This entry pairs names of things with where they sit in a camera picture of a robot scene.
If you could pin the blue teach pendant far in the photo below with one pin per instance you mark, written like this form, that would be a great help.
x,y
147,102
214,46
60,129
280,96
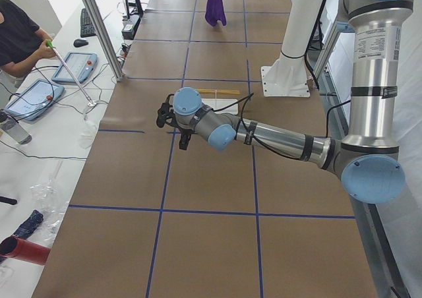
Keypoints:
x,y
81,65

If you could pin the wooden rack bar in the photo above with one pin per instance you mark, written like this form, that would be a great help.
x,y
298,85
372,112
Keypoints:
x,y
218,91

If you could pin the green handled grabber stick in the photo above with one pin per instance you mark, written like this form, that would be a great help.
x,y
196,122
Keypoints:
x,y
91,102

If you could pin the black keyboard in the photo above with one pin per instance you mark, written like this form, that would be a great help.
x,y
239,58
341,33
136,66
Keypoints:
x,y
86,27

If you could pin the blue teach pendant near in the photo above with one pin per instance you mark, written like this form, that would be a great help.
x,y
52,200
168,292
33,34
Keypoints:
x,y
35,100

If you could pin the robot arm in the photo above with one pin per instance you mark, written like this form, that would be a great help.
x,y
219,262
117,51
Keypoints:
x,y
366,159

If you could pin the crumpled clear plastic wrap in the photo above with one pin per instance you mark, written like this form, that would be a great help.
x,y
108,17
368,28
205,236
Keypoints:
x,y
50,201

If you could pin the aluminium frame post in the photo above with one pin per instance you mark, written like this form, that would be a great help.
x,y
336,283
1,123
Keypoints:
x,y
104,38

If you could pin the black computer mouse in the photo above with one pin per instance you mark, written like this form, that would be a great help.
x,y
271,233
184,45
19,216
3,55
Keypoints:
x,y
80,43

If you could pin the purple towel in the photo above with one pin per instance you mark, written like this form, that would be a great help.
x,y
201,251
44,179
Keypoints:
x,y
215,12

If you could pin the white towel rack base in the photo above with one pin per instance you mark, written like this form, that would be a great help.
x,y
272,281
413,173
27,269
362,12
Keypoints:
x,y
218,103

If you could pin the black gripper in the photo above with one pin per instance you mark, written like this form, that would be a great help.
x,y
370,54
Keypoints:
x,y
185,134

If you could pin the dark blue folded cloth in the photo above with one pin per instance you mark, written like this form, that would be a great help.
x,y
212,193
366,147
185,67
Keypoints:
x,y
28,227

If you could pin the red cylinder tube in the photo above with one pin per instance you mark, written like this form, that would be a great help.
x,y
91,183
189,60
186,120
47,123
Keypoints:
x,y
24,250

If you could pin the blue teach pendant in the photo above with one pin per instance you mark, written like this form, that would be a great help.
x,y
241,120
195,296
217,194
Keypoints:
x,y
81,65
35,100

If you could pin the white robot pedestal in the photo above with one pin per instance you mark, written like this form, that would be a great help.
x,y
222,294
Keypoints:
x,y
287,77

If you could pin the clear water bottle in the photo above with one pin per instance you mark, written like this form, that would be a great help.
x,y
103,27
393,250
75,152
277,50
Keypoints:
x,y
13,129

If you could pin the seated person in black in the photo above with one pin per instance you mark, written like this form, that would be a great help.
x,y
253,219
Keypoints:
x,y
23,44

